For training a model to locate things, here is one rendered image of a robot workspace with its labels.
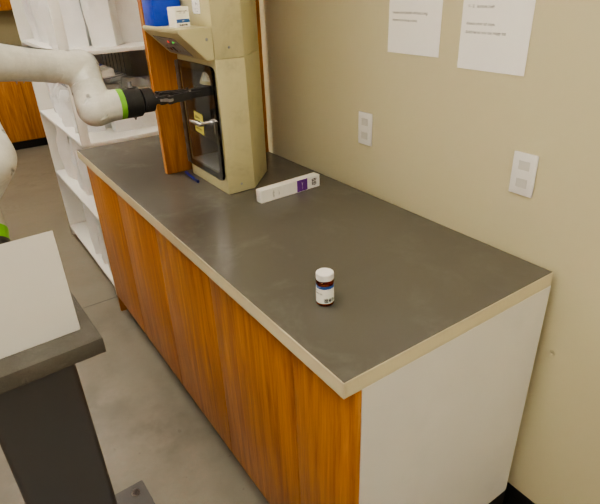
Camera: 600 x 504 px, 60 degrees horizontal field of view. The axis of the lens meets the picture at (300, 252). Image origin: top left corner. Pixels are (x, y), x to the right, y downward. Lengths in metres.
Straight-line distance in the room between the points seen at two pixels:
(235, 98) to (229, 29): 0.22
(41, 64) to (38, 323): 0.77
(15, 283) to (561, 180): 1.28
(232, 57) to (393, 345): 1.13
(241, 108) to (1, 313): 1.06
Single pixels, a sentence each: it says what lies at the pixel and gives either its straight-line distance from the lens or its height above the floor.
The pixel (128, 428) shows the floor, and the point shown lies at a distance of 2.40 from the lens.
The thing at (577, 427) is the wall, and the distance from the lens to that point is 1.74.
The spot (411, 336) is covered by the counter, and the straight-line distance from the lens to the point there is 1.17.
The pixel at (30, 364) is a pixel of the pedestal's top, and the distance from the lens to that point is 1.25.
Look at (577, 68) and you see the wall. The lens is 1.40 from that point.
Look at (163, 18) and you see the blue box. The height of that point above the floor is 1.53.
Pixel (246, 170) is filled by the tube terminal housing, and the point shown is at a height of 1.02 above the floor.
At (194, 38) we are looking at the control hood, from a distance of 1.80.
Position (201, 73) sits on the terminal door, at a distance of 1.91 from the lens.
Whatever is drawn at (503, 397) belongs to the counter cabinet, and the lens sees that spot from 1.62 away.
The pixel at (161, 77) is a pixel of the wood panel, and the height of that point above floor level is 1.32.
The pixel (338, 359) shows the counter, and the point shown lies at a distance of 1.10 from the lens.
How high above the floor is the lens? 1.64
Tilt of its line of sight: 28 degrees down
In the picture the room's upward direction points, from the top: 2 degrees counter-clockwise
